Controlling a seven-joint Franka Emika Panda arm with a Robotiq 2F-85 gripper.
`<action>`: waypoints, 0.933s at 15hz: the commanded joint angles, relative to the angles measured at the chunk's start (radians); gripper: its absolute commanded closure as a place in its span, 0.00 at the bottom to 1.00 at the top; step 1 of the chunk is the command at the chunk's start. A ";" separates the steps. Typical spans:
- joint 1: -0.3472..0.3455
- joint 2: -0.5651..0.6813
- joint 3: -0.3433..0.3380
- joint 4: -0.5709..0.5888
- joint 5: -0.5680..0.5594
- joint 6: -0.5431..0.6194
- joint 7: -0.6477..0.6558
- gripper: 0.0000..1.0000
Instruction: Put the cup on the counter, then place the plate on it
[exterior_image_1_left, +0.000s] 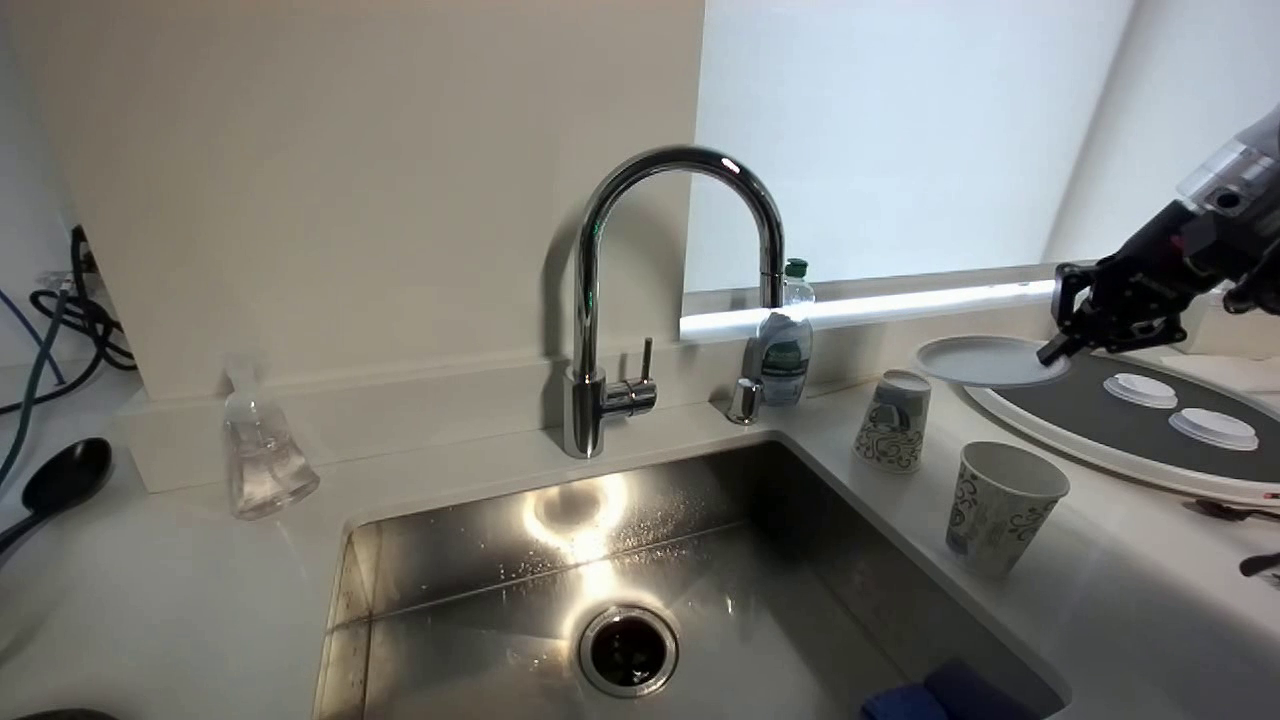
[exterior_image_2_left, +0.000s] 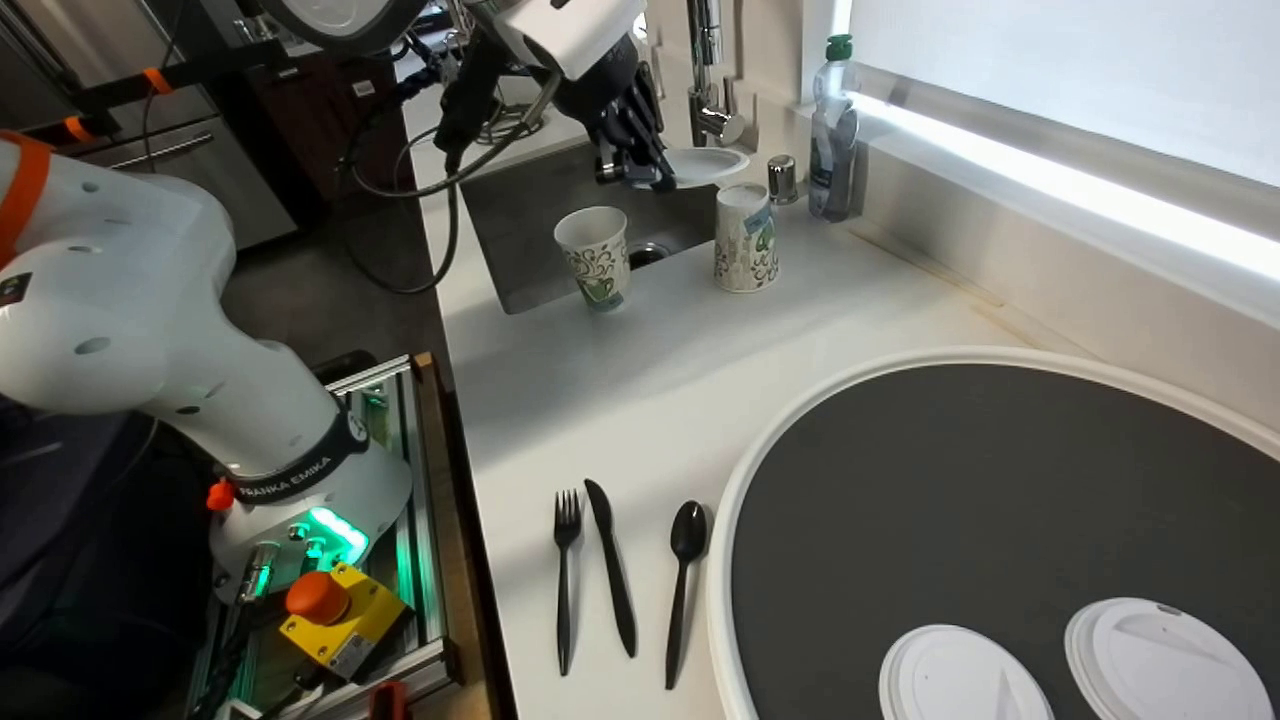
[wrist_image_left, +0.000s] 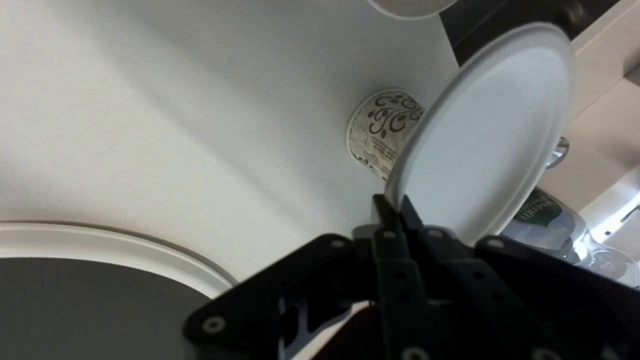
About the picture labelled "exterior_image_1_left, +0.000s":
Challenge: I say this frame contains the inverted printed paper cup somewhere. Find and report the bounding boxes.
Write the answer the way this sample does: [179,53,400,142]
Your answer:
[851,363,939,471]

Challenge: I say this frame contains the chrome gooseneck faucet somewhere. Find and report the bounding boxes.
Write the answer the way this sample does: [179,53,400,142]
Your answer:
[537,142,793,463]

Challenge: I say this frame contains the black plastic spoon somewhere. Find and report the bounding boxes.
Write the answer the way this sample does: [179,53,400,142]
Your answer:
[1188,494,1280,526]

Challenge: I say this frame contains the sink drain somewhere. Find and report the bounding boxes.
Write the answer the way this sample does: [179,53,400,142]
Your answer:
[571,599,683,703]

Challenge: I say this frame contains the black and blue cables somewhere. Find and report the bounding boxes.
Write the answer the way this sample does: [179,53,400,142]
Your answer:
[0,225,145,479]

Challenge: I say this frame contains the plastic bottle green cap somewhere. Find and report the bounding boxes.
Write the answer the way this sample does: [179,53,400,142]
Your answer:
[758,256,822,411]

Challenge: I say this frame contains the large black ladle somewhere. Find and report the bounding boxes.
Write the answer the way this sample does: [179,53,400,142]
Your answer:
[0,435,119,560]

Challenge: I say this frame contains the stainless steel sink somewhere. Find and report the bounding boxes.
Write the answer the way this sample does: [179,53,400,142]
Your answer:
[313,435,1075,720]

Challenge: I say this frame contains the round dark tray white rim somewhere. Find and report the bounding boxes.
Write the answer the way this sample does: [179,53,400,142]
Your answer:
[957,345,1280,507]

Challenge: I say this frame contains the printed paper cup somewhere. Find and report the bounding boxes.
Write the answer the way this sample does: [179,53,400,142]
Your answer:
[851,363,939,471]
[945,435,1075,582]

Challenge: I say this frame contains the blue sponge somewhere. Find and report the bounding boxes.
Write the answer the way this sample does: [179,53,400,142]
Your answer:
[855,655,1041,720]

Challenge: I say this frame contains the small chrome counter knob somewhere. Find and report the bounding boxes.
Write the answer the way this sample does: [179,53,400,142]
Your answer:
[722,373,768,430]

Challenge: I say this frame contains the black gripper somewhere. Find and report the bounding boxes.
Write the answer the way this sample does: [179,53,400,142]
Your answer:
[1032,197,1239,373]

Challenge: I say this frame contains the clear plastic spray bottle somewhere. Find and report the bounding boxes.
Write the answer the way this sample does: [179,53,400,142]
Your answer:
[215,358,323,526]

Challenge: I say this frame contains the white round lid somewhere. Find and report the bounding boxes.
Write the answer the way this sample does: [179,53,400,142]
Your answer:
[1163,405,1265,457]
[1101,368,1183,411]

